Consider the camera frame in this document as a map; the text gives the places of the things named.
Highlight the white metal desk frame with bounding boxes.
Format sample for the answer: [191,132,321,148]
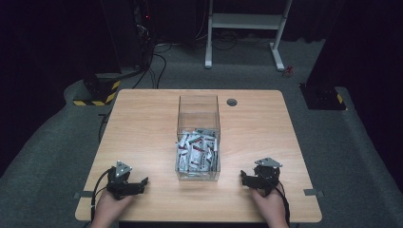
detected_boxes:
[203,0,294,72]

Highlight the left hand-held gripper black cable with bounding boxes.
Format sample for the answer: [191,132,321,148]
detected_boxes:
[89,167,114,222]

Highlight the black floor cables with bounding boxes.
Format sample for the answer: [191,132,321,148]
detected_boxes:
[96,29,241,143]

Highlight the grey tape strip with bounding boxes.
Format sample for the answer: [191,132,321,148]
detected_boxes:
[302,188,325,199]
[72,190,95,200]

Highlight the clear plastic box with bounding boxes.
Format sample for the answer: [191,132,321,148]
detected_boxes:
[174,93,222,182]

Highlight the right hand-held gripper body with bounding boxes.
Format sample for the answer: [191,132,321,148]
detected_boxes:
[252,157,283,196]

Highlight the person's left hand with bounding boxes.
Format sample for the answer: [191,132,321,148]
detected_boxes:
[89,189,136,228]

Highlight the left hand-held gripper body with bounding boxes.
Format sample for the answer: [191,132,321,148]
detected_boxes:
[106,161,138,201]

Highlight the hand-held gripper black cable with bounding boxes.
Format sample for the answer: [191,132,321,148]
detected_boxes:
[89,167,114,222]
[271,180,291,226]

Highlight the person's right hand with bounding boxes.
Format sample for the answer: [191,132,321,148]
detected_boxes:
[251,185,290,228]

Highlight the black computer tower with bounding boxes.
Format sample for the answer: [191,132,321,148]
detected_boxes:
[132,0,157,69]

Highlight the pile of white sachets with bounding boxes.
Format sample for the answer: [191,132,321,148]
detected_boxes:
[176,127,220,175]

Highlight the right hand-held gripper black cable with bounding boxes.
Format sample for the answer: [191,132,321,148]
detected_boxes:
[271,180,291,226]

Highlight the black stand base striped edge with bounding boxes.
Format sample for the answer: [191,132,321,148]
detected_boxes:
[298,83,348,112]
[72,73,123,107]

